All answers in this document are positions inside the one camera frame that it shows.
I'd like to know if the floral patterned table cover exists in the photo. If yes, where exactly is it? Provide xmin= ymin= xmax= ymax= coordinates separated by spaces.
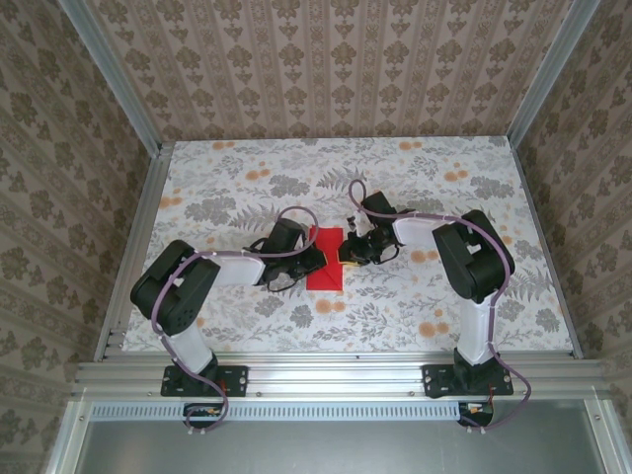
xmin=120 ymin=137 xmax=578 ymax=354

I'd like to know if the black connector board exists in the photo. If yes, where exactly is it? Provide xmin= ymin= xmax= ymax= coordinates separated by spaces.
xmin=456 ymin=402 xmax=495 ymax=428
xmin=183 ymin=402 xmax=230 ymax=430

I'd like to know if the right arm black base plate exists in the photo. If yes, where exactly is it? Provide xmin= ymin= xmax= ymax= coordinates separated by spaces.
xmin=421 ymin=363 xmax=514 ymax=399

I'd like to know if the right gripper thin black wire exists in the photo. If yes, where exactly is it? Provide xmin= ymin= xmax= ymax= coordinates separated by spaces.
xmin=369 ymin=241 xmax=402 ymax=266

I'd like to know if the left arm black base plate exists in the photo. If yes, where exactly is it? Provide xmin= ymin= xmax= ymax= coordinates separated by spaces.
xmin=161 ymin=363 xmax=249 ymax=398

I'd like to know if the gripper thin black wire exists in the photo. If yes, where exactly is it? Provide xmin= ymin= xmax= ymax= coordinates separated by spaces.
xmin=369 ymin=241 xmax=402 ymax=266
xmin=264 ymin=276 xmax=305 ymax=296

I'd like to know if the red square paper sheet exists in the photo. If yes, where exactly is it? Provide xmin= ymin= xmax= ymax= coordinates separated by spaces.
xmin=306 ymin=225 xmax=346 ymax=294

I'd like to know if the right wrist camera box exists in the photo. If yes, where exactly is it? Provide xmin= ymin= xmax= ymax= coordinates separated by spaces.
xmin=347 ymin=213 xmax=372 ymax=237

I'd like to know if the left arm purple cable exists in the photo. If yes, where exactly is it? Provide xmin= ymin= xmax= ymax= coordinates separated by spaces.
xmin=150 ymin=205 xmax=320 ymax=436

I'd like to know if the grey sheet metal panel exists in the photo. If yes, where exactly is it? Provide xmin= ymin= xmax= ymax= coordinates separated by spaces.
xmin=46 ymin=399 xmax=618 ymax=474

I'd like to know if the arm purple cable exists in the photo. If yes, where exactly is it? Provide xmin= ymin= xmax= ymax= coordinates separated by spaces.
xmin=150 ymin=205 xmax=320 ymax=436
xmin=349 ymin=179 xmax=533 ymax=435

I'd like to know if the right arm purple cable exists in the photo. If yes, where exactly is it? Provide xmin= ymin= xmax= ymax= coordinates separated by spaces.
xmin=349 ymin=179 xmax=533 ymax=435

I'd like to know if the left gripper thin black wire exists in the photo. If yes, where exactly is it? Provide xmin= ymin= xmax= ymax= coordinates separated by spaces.
xmin=264 ymin=276 xmax=305 ymax=296

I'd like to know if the long aluminium mounting rail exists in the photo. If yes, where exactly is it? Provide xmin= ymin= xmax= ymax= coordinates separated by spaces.
xmin=73 ymin=353 xmax=606 ymax=396

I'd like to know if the aluminium side rail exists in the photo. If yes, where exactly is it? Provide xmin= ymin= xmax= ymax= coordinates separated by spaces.
xmin=92 ymin=141 xmax=175 ymax=361
xmin=507 ymin=136 xmax=585 ymax=359

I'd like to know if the grey slotted cable duct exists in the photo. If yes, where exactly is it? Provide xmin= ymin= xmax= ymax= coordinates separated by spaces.
xmin=91 ymin=400 xmax=460 ymax=418

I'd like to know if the aluminium frame post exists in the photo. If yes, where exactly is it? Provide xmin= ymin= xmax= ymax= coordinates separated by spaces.
xmin=58 ymin=0 xmax=165 ymax=155
xmin=505 ymin=0 xmax=604 ymax=144

